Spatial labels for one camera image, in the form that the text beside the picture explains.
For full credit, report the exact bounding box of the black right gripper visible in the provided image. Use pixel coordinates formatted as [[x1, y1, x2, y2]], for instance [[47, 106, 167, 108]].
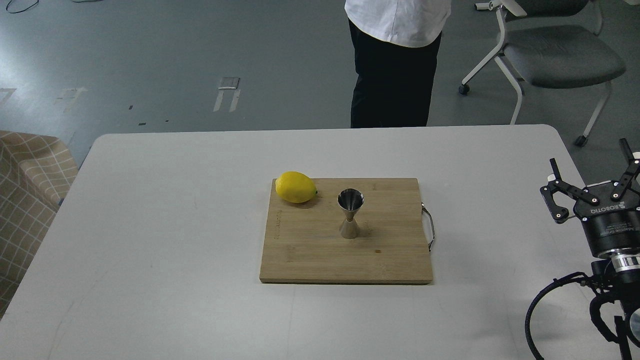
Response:
[[539, 138, 640, 260]]

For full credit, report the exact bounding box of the steel double jigger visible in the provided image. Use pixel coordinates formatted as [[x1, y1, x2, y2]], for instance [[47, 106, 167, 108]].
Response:
[[337, 187, 365, 239]]

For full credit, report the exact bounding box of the yellow lemon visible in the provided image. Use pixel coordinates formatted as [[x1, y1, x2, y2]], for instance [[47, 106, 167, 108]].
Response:
[[275, 171, 318, 204]]

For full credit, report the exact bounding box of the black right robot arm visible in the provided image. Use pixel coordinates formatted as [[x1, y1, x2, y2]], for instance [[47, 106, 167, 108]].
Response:
[[525, 137, 640, 360]]

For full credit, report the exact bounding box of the grey office chair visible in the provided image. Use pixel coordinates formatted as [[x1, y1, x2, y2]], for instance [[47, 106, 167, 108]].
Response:
[[458, 0, 626, 147]]

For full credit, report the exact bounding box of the person in white shirt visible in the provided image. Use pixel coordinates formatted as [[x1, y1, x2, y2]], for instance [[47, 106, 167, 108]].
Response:
[[344, 0, 451, 129]]

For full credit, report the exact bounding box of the bamboo cutting board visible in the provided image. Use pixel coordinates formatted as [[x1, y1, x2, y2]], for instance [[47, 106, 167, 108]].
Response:
[[259, 178, 434, 285]]

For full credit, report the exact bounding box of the black floor cable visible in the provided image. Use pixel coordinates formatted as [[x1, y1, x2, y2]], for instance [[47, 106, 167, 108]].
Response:
[[4, 0, 40, 14]]

